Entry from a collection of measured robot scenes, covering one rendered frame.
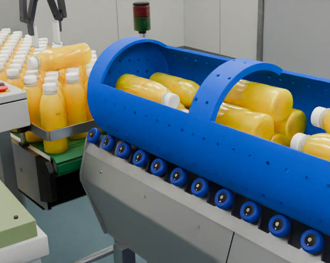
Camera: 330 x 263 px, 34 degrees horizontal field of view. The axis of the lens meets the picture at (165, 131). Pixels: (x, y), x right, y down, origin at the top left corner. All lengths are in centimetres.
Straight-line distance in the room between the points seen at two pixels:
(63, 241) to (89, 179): 140
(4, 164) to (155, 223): 54
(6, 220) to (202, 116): 42
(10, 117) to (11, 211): 55
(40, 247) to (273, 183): 43
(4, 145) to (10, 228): 69
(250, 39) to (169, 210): 483
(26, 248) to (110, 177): 54
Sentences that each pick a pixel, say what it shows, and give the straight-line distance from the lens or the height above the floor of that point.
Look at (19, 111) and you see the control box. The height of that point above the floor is 105.
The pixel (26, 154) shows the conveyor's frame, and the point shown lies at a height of 88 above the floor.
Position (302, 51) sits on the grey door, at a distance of 546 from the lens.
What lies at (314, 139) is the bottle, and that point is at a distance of 100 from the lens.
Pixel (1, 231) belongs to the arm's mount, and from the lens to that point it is 97.
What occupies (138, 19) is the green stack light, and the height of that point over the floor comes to 120.
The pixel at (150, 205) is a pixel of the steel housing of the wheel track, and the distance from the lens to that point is 134.
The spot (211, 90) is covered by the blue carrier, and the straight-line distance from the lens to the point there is 110.
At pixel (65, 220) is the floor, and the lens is 313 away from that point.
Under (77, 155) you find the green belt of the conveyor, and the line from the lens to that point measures 161.
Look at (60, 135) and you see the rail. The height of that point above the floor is 96.
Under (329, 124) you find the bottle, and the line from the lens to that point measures 103.
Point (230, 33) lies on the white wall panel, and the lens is 626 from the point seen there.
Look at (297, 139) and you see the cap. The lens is 103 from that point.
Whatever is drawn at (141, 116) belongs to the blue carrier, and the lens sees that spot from 125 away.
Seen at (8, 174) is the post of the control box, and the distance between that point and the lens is 167.
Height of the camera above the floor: 149
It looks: 20 degrees down
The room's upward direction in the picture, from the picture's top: 2 degrees counter-clockwise
